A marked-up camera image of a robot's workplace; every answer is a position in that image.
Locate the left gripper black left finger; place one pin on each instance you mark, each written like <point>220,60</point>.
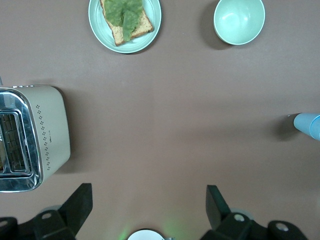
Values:
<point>50,225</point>

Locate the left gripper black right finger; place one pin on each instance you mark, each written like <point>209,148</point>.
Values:
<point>237,227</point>

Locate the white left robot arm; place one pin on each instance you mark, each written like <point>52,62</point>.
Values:
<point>145,235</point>

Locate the beige and chrome toaster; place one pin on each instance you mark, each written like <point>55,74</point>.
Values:
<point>53,130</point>

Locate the pale green plate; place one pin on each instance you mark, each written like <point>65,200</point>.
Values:
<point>97,27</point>

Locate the pale green bowl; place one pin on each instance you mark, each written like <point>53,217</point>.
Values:
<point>238,21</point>

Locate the square toast bread slice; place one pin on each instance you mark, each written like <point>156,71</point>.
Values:
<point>142,25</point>

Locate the green lettuce leaf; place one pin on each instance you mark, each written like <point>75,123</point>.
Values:
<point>122,15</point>

